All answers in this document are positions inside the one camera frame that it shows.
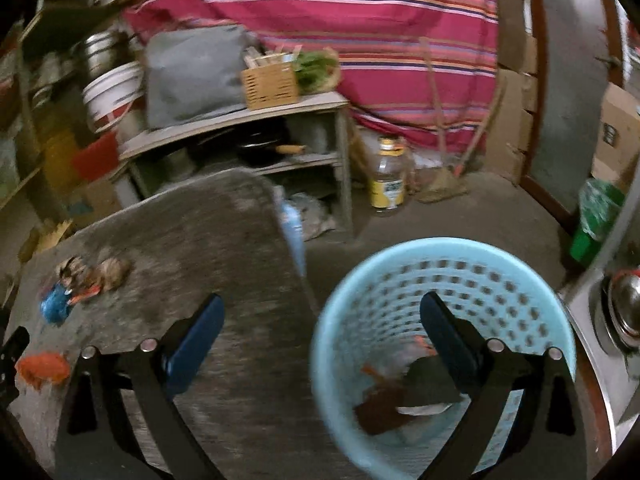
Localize grey plastic bag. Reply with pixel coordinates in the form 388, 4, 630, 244
295, 194, 337, 241

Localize brown wrapper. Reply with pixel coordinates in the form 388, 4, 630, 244
99, 257, 134, 292

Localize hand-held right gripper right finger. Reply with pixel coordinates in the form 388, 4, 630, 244
419, 291, 586, 480

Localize silver metal appliance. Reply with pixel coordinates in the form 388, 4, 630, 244
560, 260, 640, 461

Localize low grey cabinet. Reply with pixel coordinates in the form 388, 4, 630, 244
117, 91, 356, 241

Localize yellow egg carton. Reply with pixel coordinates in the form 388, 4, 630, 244
20, 220, 73, 263

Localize wooden utensil holder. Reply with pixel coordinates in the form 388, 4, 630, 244
240, 45, 301, 111

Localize light blue plastic basket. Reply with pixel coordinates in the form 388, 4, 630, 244
309, 237, 578, 480

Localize green leafy vegetables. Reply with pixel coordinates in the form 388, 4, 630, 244
292, 49, 343, 95

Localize black pan wooden handle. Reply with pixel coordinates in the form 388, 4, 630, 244
235, 132, 307, 166

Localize green plastic bag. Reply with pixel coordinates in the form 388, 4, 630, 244
570, 179, 626, 267

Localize red striped cloth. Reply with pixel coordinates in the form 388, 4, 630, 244
112, 0, 501, 156

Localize wooden framed door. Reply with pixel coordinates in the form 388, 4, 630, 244
520, 0, 631, 226

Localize silver packet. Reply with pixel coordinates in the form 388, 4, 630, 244
397, 402, 451, 418

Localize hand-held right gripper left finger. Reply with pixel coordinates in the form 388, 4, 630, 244
54, 292, 226, 480

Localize white plastic bucket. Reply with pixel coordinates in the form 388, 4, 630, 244
82, 62, 146, 133

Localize stack of cardboard boxes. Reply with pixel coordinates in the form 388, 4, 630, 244
487, 35, 538, 186

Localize yellow label oil bottle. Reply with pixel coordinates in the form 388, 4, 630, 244
369, 136, 408, 216

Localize grey shaggy mat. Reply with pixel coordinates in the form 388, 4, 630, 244
7, 167, 351, 480

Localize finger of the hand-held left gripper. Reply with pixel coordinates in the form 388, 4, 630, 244
0, 326, 31, 411

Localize printed cardboard box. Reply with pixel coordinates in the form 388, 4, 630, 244
592, 85, 640, 186

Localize broom with wooden stick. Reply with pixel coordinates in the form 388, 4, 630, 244
417, 37, 506, 203

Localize blue wrapper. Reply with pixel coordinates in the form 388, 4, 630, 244
40, 285, 72, 323

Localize wooden shelf unit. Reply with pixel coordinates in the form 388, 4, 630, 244
0, 0, 176, 211

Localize grey cushion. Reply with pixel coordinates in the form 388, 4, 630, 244
144, 25, 261, 131

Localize steel kettle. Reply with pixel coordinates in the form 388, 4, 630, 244
602, 270, 640, 351

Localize stacked steel pots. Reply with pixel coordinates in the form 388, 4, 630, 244
75, 30, 133, 78

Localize red woven basket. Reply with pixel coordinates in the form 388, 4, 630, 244
72, 132, 121, 181

